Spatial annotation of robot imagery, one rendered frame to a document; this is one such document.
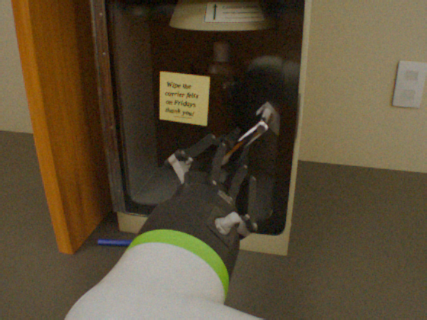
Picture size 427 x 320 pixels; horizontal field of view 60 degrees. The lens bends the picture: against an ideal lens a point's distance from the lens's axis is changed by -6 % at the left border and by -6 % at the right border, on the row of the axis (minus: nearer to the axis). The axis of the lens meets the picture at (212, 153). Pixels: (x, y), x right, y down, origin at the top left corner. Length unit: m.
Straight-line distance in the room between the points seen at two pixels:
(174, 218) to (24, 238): 0.53
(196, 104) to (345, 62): 0.51
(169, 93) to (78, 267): 0.34
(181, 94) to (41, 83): 0.21
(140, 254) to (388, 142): 0.87
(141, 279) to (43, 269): 0.48
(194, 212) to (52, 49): 0.38
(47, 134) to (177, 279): 0.41
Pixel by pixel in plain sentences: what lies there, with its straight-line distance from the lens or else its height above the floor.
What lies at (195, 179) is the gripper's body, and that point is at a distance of 0.42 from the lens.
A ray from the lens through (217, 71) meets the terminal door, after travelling 0.57.
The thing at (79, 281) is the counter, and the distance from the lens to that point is 0.69.
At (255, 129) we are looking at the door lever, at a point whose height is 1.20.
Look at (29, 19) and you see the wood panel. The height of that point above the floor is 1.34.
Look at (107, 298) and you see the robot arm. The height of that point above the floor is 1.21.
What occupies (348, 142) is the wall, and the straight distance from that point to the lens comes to 1.07.
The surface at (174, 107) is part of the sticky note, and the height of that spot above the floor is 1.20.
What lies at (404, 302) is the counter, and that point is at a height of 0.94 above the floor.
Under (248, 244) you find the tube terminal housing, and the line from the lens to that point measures 0.71.
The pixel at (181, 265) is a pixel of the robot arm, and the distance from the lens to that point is 0.28.
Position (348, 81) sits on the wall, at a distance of 1.02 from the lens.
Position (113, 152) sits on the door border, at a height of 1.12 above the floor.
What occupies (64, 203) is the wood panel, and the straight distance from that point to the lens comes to 0.69.
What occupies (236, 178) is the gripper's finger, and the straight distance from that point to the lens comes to 0.48.
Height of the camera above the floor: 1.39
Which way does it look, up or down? 25 degrees down
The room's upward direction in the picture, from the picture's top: straight up
